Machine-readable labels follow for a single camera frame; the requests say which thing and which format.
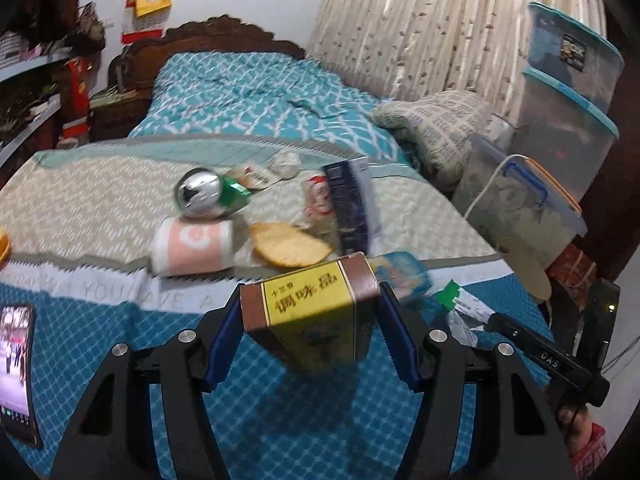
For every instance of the green and white wrapper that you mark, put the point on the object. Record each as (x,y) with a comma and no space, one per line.
(457,300)

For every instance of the reddish brown box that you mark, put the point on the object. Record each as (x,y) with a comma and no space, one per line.
(575,272)

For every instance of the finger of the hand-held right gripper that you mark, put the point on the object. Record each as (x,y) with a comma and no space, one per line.
(540,352)

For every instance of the dark wooden nightstand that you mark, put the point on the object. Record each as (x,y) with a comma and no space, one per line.
(117,112)

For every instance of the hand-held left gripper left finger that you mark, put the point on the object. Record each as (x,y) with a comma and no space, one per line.
(222,341)

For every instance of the carved wooden headboard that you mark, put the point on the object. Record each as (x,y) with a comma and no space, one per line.
(210,35)

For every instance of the tall red box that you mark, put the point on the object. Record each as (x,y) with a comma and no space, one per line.
(76,95)

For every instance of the round yellow cracker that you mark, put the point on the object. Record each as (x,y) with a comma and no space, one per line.
(287,245)

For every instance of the beige leaf print curtain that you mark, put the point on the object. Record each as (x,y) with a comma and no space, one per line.
(425,25)

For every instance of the cluttered wall shelves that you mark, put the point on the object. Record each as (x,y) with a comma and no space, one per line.
(30,90)

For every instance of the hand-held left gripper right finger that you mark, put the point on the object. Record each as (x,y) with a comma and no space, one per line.
(400,341)

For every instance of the light blue snack packet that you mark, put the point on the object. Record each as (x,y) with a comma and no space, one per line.
(402,272)

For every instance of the red and white drink can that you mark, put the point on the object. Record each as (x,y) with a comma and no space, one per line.
(317,200)

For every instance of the dark blue carton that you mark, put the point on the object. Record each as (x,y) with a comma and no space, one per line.
(352,205)

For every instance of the clear bin with teal lid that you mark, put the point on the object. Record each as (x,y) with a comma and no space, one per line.
(565,130)

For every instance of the clear bin with label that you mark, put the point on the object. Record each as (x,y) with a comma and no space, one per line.
(575,50)

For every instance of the patterned pillow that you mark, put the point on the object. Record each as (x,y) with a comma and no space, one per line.
(440,125)

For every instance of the orange round object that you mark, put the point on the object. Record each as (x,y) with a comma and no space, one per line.
(3,247)

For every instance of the person's right hand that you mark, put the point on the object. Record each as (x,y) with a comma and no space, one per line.
(575,425)

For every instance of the white printed snack wrapper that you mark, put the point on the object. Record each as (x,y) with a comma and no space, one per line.
(255,175)

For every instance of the green drink can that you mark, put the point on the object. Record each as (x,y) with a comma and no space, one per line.
(200,192)

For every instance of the black smartphone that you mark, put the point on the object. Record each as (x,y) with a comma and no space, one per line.
(17,370)

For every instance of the crumpled white paper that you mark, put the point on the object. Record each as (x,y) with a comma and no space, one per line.
(285,162)

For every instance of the pink and white paper cup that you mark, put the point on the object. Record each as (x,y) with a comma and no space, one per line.
(192,245)

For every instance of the brown and yellow cardboard box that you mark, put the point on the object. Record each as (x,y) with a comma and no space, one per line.
(305,305)

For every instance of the beige round board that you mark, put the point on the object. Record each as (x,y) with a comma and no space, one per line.
(530,270)

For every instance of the teal patterned quilt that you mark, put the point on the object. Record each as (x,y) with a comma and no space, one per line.
(260,100)

